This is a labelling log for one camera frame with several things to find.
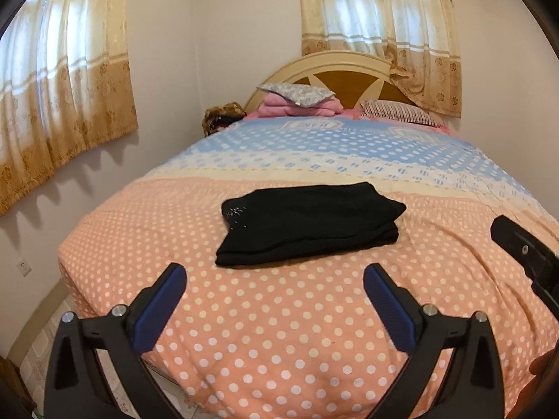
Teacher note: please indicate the grey floral pillow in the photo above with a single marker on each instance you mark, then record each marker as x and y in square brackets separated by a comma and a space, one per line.
[297, 94]

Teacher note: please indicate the beige floral curtain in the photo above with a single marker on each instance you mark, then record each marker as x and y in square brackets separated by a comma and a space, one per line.
[393, 17]
[65, 96]

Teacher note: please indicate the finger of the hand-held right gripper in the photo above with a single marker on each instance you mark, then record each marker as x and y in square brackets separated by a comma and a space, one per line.
[524, 248]

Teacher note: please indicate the black pants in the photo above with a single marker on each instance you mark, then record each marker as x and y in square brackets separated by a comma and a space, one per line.
[305, 222]

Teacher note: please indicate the dark wooden furniture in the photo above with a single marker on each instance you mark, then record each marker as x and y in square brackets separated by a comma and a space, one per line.
[13, 384]

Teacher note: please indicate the pink folded blanket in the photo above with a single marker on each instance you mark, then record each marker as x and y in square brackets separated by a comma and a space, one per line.
[279, 107]

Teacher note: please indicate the striped pillow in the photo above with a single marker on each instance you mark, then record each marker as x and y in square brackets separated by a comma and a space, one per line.
[397, 112]

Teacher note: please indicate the person's right forearm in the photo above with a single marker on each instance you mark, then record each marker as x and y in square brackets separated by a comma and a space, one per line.
[543, 384]

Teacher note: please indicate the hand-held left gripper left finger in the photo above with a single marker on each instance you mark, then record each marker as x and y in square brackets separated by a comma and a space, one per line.
[159, 310]

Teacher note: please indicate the pink polka dot blanket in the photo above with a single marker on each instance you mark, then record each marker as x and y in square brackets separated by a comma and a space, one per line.
[284, 314]

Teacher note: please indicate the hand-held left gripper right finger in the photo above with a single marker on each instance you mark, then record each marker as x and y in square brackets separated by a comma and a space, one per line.
[388, 310]

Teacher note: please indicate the cream wooden headboard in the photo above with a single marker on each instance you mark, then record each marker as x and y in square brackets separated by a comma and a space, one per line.
[349, 78]

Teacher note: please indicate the white wall socket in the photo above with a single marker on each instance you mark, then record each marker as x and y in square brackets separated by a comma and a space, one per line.
[24, 267]

